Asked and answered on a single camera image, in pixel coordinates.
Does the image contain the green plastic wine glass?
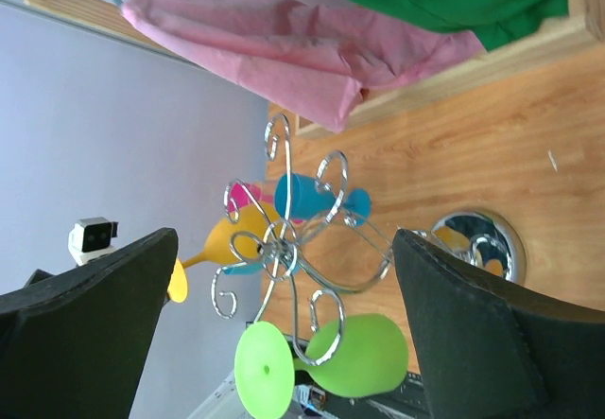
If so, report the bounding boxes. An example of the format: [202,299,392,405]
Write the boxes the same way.
[234,314,409,418]

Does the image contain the yellow plastic wine glass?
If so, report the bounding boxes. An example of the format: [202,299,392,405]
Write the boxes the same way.
[167,201,292,305]

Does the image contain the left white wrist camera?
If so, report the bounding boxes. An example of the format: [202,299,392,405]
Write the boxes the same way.
[67,217,118,266]

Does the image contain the magenta plastic wine glass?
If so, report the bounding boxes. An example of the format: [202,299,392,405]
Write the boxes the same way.
[224,182,262,223]

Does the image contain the clear wine glass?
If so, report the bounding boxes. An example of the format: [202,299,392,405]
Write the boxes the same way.
[255,180,278,204]

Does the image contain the pink t-shirt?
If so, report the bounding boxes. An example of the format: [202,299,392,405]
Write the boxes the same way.
[121,0,483,132]

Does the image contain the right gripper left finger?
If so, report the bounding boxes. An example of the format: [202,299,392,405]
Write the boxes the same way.
[1,228,179,418]

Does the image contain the chrome wine glass rack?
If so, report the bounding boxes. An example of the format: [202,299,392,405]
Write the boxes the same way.
[210,112,527,367]

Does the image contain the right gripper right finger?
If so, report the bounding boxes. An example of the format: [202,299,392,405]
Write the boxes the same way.
[392,229,604,418]

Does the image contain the blue wine glass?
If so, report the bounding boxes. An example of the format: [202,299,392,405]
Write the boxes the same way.
[273,174,372,226]
[221,255,303,278]

